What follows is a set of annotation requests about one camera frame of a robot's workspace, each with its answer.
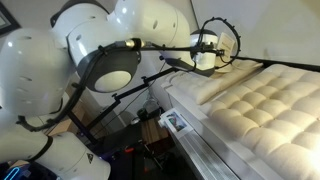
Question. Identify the wooden side table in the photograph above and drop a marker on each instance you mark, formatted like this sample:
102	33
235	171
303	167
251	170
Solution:
154	134

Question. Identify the black bed frame edge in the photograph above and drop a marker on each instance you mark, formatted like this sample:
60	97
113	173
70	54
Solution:
266	63

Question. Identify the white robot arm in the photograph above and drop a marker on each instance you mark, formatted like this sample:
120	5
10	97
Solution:
43	74

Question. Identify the black tripod stand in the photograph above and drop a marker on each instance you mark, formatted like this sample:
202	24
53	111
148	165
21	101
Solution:
147	83

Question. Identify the large cream tufted cushion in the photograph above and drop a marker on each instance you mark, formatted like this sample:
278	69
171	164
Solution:
276	115

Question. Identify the cream tufted pillow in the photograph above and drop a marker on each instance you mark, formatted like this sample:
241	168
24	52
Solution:
200	88

